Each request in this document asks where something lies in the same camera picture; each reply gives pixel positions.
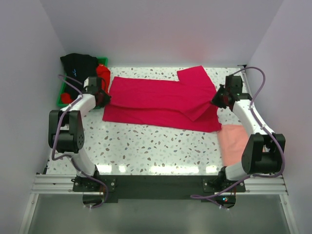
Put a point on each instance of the black t shirt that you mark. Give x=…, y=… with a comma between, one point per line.
x=79, y=67

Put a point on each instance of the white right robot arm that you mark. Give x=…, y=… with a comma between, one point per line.
x=263, y=155

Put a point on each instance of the folded peach t shirt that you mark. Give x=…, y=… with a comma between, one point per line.
x=232, y=140

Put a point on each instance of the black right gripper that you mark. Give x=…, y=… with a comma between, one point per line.
x=215, y=100

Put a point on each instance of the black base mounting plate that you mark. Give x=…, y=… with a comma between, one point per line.
x=153, y=187

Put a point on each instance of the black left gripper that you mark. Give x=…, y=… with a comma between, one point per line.
x=106, y=100

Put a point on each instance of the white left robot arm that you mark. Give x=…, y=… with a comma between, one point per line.
x=66, y=132

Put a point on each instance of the green plastic bin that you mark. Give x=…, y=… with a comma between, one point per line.
x=73, y=92

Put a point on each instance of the magenta t shirt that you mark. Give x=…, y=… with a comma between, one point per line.
x=183, y=104

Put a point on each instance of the red t shirt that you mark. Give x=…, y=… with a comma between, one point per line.
x=102, y=71

